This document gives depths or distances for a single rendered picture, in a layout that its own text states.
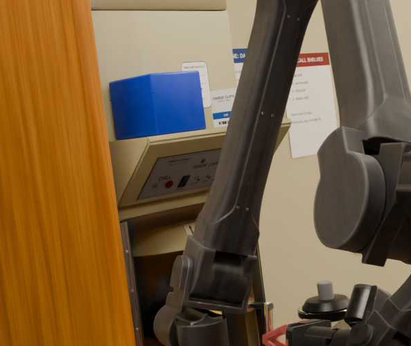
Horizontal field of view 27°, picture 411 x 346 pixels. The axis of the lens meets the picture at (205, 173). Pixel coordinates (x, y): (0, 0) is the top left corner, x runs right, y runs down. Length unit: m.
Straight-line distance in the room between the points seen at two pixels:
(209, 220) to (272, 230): 1.27
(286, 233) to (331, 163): 1.58
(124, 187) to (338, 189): 0.64
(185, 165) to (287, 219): 0.98
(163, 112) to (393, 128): 0.60
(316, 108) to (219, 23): 0.91
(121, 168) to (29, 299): 0.26
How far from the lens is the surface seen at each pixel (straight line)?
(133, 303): 1.33
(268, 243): 2.21
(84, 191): 1.21
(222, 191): 0.95
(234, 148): 0.94
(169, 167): 1.29
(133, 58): 1.37
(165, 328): 1.03
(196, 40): 1.47
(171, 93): 1.26
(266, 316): 1.47
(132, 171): 1.25
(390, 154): 0.65
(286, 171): 2.27
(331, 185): 0.68
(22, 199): 1.35
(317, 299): 1.58
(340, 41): 0.78
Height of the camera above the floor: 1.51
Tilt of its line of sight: 3 degrees down
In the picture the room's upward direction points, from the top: 7 degrees counter-clockwise
